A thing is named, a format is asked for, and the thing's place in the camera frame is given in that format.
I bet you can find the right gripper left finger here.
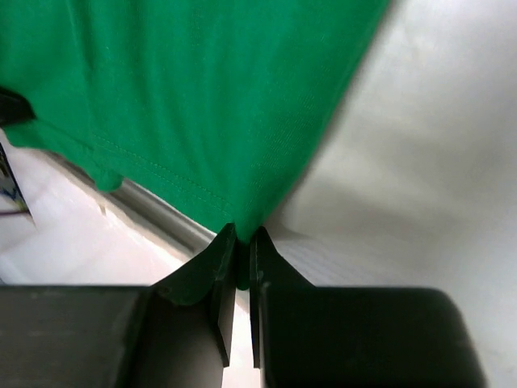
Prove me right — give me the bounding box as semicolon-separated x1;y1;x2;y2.
1;224;236;387

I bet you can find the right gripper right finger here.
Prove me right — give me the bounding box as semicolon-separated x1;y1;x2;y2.
250;228;486;387

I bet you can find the aluminium table rail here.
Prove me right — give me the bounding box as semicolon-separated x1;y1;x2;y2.
46;153;215;257

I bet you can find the green t shirt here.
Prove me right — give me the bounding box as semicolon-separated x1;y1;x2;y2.
0;0;395;292

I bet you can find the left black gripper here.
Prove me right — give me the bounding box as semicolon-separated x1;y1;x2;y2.
0;87;36;126

